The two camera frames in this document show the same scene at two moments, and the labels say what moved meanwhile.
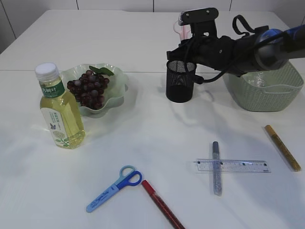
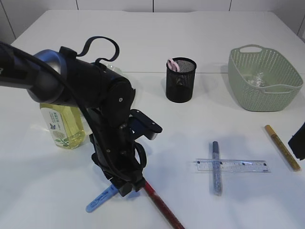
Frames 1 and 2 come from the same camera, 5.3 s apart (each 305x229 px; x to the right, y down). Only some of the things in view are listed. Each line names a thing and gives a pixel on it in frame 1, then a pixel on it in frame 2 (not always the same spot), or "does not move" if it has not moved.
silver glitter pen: (217, 177) does not move
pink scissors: (184, 31) → (172, 65)
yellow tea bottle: (60, 109) does not move
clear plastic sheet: (259, 82) does not move
